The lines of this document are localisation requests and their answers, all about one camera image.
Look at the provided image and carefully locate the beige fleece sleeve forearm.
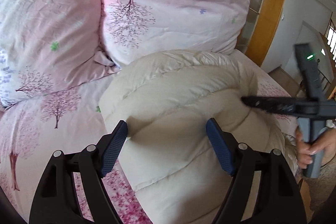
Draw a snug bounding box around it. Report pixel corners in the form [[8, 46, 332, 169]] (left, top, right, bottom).
[[304, 153, 335, 223]]

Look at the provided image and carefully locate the left pink floral pillow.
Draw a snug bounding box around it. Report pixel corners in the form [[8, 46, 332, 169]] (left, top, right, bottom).
[[1, 0, 118, 107]]

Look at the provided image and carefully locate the pink floral bed sheet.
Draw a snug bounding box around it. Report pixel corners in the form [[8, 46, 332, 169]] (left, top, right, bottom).
[[1, 53, 295, 223]]

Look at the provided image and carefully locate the beige quilted down jacket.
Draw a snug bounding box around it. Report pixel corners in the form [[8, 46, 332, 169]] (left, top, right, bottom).
[[99, 51, 298, 223]]

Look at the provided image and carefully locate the pink floral pillow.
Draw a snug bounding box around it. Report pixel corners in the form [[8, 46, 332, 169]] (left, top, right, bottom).
[[1, 0, 118, 107], [101, 0, 250, 67]]

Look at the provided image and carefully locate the person's right hand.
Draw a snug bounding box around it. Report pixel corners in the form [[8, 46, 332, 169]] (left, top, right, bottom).
[[295, 127, 336, 169]]

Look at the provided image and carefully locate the right pink floral pillow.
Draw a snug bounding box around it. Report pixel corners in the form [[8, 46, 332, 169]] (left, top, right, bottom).
[[101, 0, 250, 67]]

